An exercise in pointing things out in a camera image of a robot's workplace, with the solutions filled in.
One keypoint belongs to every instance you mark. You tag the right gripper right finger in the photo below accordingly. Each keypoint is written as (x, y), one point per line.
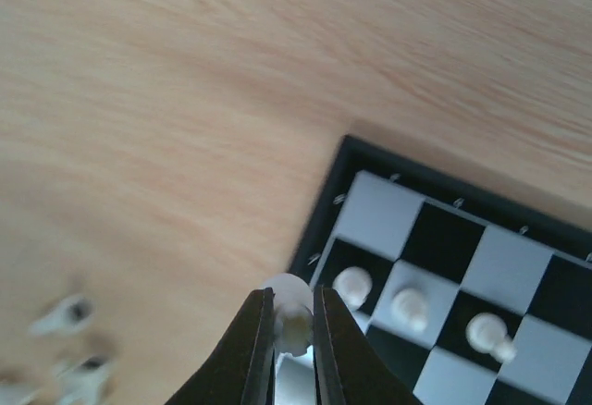
(347, 369)

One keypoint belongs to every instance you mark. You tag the white chess pawn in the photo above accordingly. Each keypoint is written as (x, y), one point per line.
(487, 333)
(354, 285)
(409, 307)

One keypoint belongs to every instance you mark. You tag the white chess piece corner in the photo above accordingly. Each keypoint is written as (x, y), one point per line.
(293, 305)

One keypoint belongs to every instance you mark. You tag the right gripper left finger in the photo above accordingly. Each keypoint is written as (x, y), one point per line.
(241, 368)

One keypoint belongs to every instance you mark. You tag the pile of white chess pieces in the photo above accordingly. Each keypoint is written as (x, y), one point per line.
(51, 354)

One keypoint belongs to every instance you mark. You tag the black grey chessboard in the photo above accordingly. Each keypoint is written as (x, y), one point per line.
(469, 251)

